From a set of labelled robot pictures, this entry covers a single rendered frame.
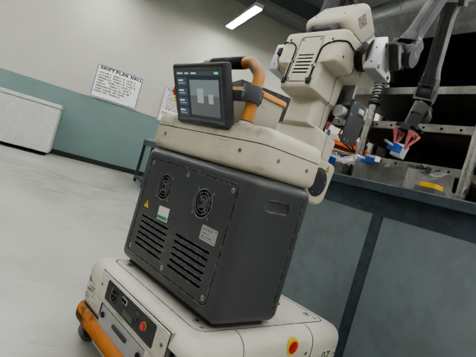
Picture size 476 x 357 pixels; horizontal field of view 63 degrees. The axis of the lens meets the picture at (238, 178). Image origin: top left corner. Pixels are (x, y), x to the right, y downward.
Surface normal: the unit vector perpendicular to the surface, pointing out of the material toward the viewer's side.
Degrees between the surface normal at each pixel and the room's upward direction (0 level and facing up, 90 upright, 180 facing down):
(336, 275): 90
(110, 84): 90
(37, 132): 90
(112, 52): 90
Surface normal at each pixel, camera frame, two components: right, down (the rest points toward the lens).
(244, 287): 0.64, 0.20
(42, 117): 0.37, 0.12
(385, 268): -0.79, -0.22
